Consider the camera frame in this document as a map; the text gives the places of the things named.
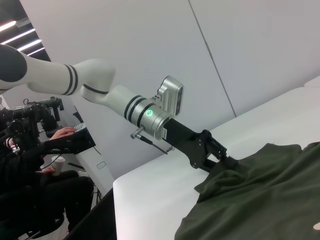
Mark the seated person in black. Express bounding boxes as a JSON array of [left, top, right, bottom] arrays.
[[0, 117, 96, 236]]

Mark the white paper cup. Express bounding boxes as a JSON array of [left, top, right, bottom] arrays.
[[51, 155, 66, 176]]

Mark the black laptop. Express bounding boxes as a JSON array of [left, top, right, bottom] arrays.
[[66, 121, 97, 154]]

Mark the thin dark left arm cable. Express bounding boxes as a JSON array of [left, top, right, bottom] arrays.
[[142, 135, 176, 155]]

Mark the white ceiling light strip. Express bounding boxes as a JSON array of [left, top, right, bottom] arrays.
[[0, 28, 36, 44], [0, 21, 18, 33], [16, 39, 42, 52], [26, 46, 46, 57]]

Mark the black camera rig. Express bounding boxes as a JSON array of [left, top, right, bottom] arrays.
[[0, 97, 65, 151]]

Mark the dark green FREE T-shirt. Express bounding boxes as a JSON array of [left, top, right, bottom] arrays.
[[174, 141, 320, 240]]

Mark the person's bare hand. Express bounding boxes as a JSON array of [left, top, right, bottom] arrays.
[[39, 166, 56, 176], [51, 126, 77, 141]]

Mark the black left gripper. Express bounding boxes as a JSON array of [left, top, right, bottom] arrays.
[[163, 119, 240, 173]]

